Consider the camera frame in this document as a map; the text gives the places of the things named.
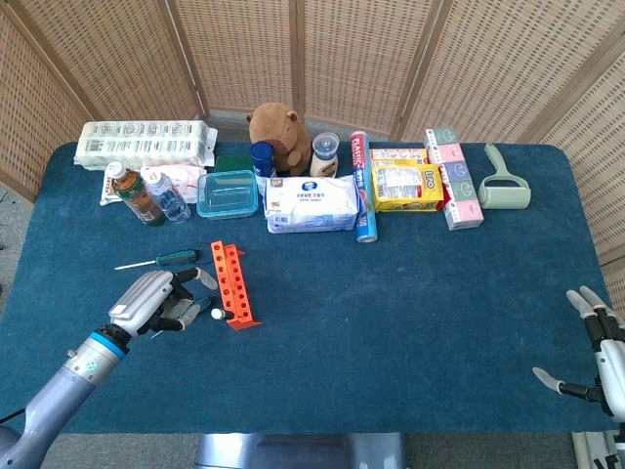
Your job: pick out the grey metal frame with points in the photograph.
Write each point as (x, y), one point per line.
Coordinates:
(586, 452)

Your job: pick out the silver black precision screwdriver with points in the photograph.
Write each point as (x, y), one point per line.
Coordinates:
(216, 313)

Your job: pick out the white printed roll pack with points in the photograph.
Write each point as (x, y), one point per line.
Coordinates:
(141, 144)

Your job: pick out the clear blue-rimmed food container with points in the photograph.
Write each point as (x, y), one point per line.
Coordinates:
(227, 195)

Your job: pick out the brown capybara plush toy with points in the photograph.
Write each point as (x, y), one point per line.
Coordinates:
(283, 137)

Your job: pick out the white blue wet wipes pack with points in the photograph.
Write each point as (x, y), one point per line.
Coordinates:
(312, 205)

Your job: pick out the rattan folding screen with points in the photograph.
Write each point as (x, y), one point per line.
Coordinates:
(244, 49)

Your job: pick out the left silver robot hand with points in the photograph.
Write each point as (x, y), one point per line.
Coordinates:
(144, 298)

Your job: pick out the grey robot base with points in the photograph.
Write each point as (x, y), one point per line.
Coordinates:
(293, 452)

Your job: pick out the blue plastic wrap roll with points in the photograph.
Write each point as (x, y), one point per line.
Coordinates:
(363, 195)

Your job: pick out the orange test tube rack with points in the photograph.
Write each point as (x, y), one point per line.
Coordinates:
(239, 293)

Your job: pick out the yellow Lipo snack bag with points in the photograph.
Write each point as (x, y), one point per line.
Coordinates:
(405, 188)

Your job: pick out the blue felt table cover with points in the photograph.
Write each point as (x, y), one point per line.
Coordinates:
(390, 317)

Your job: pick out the pastel tissue box pack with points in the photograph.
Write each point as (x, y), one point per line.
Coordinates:
(459, 195)

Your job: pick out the blue white spray can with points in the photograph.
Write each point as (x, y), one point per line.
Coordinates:
(262, 158)

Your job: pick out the dark green box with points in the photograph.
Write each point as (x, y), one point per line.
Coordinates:
(234, 162)

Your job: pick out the pale green lint roller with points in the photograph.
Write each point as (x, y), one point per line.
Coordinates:
(503, 193)

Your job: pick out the cream bottle with clear cap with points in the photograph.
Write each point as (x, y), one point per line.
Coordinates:
(324, 163)

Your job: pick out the clear water bottle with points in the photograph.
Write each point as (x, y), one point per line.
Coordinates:
(168, 198)

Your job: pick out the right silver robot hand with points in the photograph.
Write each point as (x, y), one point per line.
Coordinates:
(612, 361)

